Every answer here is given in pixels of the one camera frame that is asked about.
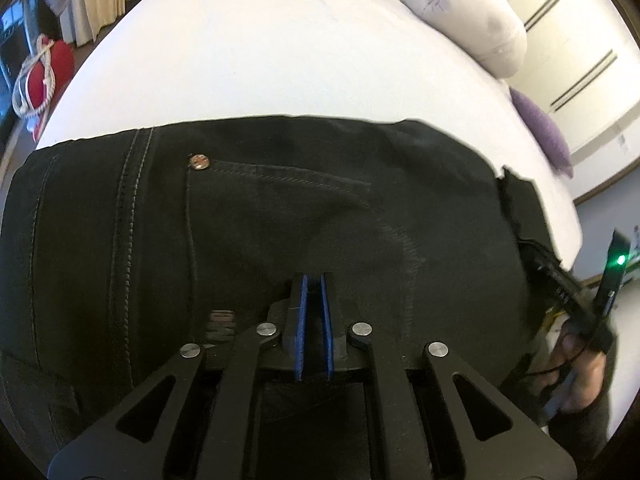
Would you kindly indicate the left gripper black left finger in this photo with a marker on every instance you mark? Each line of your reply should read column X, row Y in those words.
column 196, row 417

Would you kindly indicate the purple cushion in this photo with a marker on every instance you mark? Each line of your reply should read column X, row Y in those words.
column 545, row 132

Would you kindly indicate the right hand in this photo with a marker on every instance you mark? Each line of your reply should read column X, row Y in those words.
column 588, row 366

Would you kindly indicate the rolled white duvet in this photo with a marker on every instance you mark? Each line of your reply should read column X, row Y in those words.
column 488, row 30

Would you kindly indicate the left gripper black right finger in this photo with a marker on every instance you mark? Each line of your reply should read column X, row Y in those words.
column 440, row 417

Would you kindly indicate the cream curtain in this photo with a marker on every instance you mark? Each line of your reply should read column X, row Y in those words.
column 82, row 20

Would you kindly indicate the red bag with white rope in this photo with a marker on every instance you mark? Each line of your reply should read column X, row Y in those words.
column 41, row 81

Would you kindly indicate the white bed mattress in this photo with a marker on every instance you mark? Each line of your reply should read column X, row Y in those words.
column 169, row 61

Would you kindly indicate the white wardrobe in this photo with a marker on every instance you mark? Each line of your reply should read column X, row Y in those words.
column 582, row 69

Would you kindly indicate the black denim pants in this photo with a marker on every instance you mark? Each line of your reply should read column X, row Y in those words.
column 115, row 251

